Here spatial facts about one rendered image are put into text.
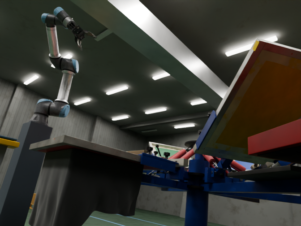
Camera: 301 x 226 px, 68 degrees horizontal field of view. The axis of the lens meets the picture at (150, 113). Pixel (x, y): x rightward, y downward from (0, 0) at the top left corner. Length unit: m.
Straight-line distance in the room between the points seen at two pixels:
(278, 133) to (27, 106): 11.03
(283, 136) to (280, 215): 10.13
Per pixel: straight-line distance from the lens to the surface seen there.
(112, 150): 1.27
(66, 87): 2.11
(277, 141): 1.06
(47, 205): 1.40
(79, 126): 12.49
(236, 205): 11.68
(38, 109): 2.10
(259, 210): 11.34
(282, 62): 1.35
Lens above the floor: 0.77
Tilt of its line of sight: 20 degrees up
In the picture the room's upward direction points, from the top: 8 degrees clockwise
